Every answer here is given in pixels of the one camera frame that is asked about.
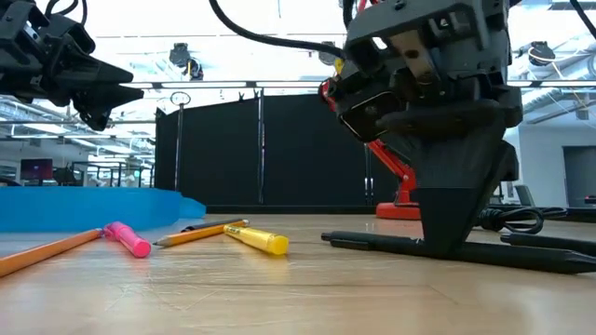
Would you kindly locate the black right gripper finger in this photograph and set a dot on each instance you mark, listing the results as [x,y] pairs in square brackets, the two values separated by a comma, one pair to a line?
[510,165]
[447,186]

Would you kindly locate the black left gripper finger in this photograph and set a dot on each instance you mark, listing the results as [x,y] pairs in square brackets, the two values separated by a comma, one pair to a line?
[100,102]
[93,74]

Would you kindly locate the pink highlighter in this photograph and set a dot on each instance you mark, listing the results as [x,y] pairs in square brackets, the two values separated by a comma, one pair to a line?
[132,242]

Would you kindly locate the orange pencil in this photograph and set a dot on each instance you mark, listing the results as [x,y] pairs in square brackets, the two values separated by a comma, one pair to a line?
[46,251]
[195,235]

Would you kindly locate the yellow highlighter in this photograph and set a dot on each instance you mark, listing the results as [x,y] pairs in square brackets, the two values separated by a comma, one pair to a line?
[261,239]

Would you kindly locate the blue plastic supply box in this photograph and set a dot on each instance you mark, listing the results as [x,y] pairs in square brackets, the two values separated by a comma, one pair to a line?
[70,209]

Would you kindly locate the red desk lamp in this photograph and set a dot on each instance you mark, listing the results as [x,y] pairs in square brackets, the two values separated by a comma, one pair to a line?
[400,209]

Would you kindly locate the black ceiling fixture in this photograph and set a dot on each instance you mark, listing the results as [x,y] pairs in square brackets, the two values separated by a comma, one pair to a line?
[181,56]
[541,52]

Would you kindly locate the dark computer monitor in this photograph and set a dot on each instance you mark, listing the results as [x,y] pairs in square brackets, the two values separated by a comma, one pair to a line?
[36,170]

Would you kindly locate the long ceiling light strip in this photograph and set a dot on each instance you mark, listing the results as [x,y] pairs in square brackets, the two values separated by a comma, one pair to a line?
[205,84]

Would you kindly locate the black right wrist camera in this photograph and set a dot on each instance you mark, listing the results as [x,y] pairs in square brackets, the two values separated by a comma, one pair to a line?
[368,111]

